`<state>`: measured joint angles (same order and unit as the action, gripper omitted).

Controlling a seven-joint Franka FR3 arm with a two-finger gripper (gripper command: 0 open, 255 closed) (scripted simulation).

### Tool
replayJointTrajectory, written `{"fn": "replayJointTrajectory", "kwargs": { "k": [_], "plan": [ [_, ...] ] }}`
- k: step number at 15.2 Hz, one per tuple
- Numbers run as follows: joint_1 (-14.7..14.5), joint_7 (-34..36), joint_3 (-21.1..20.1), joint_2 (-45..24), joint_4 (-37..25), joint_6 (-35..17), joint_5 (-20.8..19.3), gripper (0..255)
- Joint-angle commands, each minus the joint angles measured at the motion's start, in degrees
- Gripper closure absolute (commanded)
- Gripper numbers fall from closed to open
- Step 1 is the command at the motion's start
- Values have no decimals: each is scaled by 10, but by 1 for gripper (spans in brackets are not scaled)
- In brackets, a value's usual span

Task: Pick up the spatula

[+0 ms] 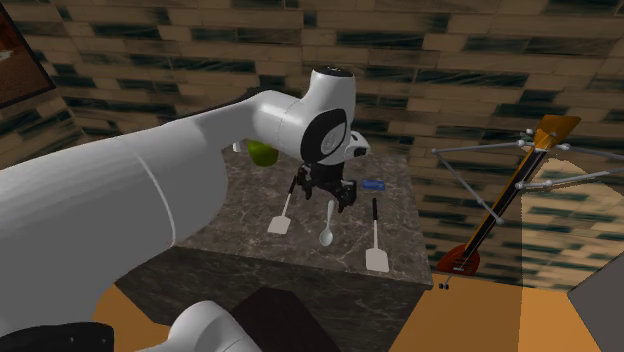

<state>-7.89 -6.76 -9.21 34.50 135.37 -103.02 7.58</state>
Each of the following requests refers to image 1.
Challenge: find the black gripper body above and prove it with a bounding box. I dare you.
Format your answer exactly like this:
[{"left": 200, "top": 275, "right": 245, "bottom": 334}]
[{"left": 297, "top": 162, "right": 346, "bottom": 190}]

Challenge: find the white spoon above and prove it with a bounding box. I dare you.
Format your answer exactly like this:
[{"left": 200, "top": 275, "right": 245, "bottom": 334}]
[{"left": 318, "top": 198, "right": 338, "bottom": 248}]

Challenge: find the green apple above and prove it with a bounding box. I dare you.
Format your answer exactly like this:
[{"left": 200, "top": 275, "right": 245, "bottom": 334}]
[{"left": 246, "top": 139, "right": 281, "bottom": 168}]

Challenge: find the dark marble counter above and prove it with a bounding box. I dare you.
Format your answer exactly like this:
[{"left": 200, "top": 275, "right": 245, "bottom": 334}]
[{"left": 114, "top": 141, "right": 435, "bottom": 352}]

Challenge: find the grey metal rod stand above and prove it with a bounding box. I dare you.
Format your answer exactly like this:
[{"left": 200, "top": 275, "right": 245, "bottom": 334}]
[{"left": 430, "top": 128, "right": 624, "bottom": 226}]

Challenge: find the dark robot stand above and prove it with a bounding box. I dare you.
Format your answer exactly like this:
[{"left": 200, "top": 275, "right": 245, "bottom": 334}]
[{"left": 227, "top": 285, "right": 342, "bottom": 352}]

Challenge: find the grey block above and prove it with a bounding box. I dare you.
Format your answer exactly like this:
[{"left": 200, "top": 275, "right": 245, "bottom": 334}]
[{"left": 566, "top": 252, "right": 624, "bottom": 352}]

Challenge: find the short black-handled white spatula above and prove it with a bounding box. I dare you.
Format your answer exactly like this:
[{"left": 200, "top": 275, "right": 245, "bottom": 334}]
[{"left": 266, "top": 177, "right": 299, "bottom": 236}]

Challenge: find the long black-handled white spatula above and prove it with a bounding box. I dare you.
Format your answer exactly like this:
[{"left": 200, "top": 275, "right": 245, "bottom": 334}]
[{"left": 364, "top": 196, "right": 391, "bottom": 274}]

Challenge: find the red long-necked string instrument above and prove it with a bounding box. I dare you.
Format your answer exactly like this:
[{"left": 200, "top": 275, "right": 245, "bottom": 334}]
[{"left": 434, "top": 114, "right": 583, "bottom": 279}]

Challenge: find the dark framed wall picture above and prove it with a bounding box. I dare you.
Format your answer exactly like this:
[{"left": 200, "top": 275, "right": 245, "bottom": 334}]
[{"left": 0, "top": 3, "right": 58, "bottom": 111}]

